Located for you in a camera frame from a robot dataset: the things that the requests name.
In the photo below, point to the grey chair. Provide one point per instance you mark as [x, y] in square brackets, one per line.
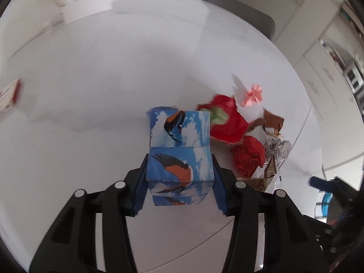
[241, 11]

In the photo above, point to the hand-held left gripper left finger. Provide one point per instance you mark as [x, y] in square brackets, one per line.
[140, 196]

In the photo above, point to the red and white small box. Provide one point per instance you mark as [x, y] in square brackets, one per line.
[10, 96]

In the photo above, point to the red paper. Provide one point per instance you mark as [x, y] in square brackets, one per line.
[248, 155]

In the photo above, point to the beige drawer cabinet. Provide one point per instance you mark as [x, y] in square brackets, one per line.
[327, 71]

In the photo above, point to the white card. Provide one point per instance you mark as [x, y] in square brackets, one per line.
[85, 14]

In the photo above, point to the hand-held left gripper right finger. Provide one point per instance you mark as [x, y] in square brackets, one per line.
[220, 196]

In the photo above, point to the brown torn wrapper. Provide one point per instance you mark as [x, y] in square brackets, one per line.
[273, 122]

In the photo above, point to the pink paper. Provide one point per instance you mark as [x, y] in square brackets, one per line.
[251, 95]

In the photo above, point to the red snack wrapper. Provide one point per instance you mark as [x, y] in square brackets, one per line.
[227, 125]

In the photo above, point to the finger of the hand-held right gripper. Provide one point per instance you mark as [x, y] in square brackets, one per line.
[318, 182]

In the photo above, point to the blue bird-print paper box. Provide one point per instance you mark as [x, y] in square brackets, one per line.
[179, 153]

